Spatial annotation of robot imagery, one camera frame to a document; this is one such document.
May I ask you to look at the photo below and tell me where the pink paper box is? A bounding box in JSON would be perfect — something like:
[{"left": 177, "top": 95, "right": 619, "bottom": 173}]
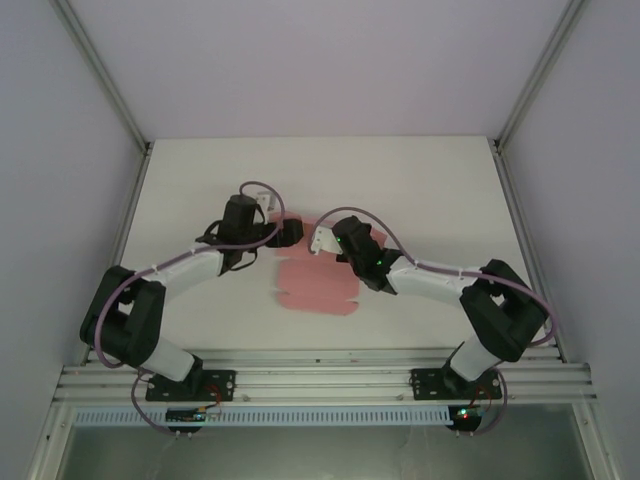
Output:
[{"left": 272, "top": 212, "right": 390, "bottom": 319}]

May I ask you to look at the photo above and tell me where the grey metal panel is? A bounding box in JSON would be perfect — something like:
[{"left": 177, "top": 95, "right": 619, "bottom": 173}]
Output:
[{"left": 27, "top": 402, "right": 614, "bottom": 480}]

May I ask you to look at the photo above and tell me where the right controller circuit board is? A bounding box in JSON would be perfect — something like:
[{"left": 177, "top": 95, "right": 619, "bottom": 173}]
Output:
[{"left": 452, "top": 405, "right": 489, "bottom": 426}]

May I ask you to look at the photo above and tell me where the controller circuit board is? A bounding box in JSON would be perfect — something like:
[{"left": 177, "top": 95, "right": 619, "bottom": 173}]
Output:
[
  {"left": 452, "top": 405, "right": 489, "bottom": 426},
  {"left": 166, "top": 407, "right": 222, "bottom": 426}
]

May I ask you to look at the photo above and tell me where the left controller circuit board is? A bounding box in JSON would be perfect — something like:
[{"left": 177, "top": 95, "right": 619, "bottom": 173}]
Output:
[{"left": 166, "top": 407, "right": 222, "bottom": 426}]

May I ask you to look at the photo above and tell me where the aluminium mounting rail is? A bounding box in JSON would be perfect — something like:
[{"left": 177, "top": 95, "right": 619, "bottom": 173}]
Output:
[{"left": 53, "top": 343, "right": 599, "bottom": 402}]

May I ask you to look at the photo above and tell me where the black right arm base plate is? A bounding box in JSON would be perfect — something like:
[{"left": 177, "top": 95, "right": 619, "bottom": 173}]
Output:
[{"left": 410, "top": 368, "right": 504, "bottom": 401}]

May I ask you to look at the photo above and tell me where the slotted grey cable duct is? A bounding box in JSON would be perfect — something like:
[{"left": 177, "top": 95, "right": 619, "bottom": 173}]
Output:
[{"left": 73, "top": 405, "right": 451, "bottom": 427}]

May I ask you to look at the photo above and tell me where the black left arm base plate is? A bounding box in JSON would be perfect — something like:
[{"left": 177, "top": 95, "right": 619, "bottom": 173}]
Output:
[{"left": 145, "top": 368, "right": 237, "bottom": 402}]

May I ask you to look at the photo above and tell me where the aluminium frame post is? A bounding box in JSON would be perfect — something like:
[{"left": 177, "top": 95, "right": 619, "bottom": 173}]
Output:
[
  {"left": 491, "top": 0, "right": 591, "bottom": 360},
  {"left": 52, "top": 0, "right": 154, "bottom": 369}
]

